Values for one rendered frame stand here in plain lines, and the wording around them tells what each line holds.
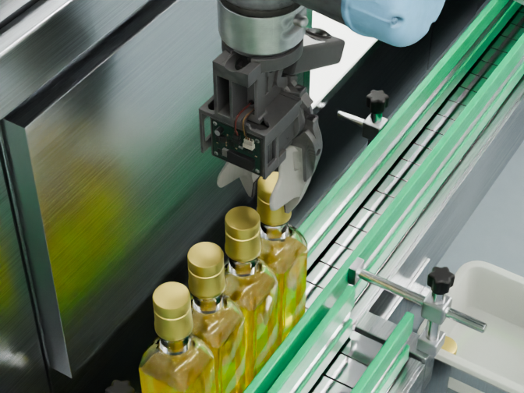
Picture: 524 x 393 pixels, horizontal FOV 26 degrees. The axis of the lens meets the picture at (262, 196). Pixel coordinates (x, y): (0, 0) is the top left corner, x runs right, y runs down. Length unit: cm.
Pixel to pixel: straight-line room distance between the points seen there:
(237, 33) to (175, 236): 37
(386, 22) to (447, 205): 73
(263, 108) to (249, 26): 9
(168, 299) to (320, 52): 26
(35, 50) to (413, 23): 31
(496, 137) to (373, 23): 83
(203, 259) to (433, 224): 53
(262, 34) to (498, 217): 83
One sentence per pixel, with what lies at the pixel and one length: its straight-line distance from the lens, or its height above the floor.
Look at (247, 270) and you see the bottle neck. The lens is 112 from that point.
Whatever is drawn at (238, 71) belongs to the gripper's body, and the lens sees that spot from 95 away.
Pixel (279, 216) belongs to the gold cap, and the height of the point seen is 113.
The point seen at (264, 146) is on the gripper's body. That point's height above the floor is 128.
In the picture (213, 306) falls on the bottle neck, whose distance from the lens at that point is 109.
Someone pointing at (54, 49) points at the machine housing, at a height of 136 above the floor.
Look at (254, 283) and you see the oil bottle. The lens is 113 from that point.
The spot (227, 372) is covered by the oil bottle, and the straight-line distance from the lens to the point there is 115.
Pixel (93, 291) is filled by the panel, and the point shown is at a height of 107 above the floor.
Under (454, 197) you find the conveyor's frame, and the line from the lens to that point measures 156.
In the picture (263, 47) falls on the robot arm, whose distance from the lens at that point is 95.
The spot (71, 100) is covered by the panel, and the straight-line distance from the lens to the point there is 100.
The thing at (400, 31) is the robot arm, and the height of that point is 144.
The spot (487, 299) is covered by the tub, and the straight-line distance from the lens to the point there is 154.
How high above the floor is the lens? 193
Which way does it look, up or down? 44 degrees down
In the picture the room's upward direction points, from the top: straight up
